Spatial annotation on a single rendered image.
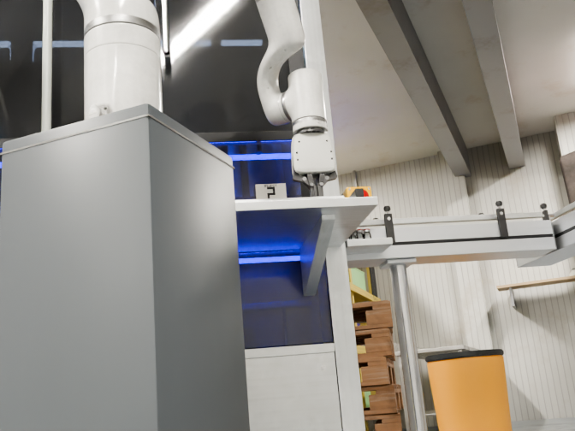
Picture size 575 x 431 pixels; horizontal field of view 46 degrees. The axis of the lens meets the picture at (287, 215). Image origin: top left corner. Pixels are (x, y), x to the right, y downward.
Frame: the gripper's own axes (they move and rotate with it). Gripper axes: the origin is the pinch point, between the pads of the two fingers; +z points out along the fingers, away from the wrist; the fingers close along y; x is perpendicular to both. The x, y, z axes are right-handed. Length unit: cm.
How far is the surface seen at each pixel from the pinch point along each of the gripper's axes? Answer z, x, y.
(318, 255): 12.6, -7.8, -0.6
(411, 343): 33, -42, -32
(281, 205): 5.4, 12.0, 10.3
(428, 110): -215, -436, -211
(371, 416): 61, -262, -74
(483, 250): 8, -39, -57
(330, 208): 6.2, 10.9, -0.5
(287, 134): -27.2, -28.2, 1.0
